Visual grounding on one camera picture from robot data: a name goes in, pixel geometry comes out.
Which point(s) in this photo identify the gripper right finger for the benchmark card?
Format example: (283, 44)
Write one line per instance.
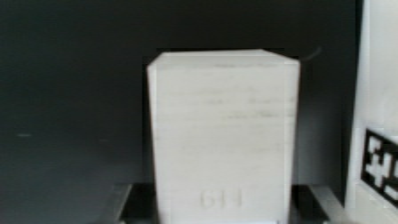
(317, 208)

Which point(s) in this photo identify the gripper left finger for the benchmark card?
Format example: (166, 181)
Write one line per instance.
(130, 206)

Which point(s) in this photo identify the white desk tabletop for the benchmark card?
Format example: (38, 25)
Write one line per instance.
(372, 189)

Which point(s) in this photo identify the white leg tagged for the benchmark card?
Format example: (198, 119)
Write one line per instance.
(222, 100)

